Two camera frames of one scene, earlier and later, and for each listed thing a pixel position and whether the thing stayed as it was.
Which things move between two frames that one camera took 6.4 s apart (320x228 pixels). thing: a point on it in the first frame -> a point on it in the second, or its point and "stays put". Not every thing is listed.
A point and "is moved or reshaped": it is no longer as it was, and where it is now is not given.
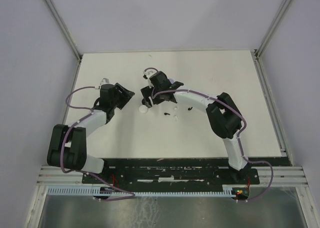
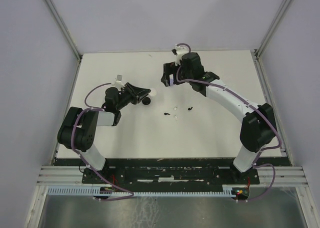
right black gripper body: (158, 99) -> (184, 75)
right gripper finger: (148, 102) -> (165, 79)
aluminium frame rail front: (284, 176) stays put
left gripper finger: (125, 90) -> (138, 92)
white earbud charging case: (143, 108) is moved or reshaped
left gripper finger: (123, 106) -> (140, 93)
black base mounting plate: (171, 177) stays put
